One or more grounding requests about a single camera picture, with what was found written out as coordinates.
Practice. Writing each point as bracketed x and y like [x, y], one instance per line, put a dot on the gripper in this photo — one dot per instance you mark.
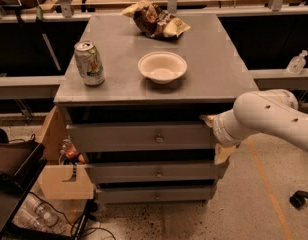
[219, 131]

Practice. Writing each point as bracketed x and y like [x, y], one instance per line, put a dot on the grey top drawer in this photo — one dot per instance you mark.
[111, 137]

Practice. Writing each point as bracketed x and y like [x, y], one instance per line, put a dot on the grey drawer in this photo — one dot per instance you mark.
[155, 194]
[111, 137]
[132, 172]

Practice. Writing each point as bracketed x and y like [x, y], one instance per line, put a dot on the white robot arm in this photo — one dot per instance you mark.
[273, 112]

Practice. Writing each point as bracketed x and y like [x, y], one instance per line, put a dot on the grey bottom drawer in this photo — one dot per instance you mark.
[155, 194]

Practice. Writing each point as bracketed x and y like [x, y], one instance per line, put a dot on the grey drawer cabinet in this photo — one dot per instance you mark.
[215, 77]

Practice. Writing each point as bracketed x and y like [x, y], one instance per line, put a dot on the grey middle drawer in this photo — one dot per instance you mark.
[132, 172]

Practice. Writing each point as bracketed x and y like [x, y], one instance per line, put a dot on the white paper bowl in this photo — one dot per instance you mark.
[162, 67]

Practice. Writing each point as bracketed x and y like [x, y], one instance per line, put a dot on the clear sanitizer bottle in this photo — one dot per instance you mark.
[297, 63]

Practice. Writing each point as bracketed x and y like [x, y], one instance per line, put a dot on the crumpled chip bag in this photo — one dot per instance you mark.
[154, 22]

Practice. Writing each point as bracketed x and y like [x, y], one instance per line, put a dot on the black chair caster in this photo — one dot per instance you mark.
[298, 199]

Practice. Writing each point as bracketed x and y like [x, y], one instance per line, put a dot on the green white soda can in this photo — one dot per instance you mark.
[88, 63]

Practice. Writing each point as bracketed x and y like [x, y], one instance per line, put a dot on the wooden crate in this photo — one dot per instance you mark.
[57, 181]

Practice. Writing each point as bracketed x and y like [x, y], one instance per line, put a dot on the clear plastic bottle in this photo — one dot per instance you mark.
[27, 220]
[42, 210]

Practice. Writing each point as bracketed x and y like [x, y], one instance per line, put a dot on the black cart shelf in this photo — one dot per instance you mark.
[20, 165]

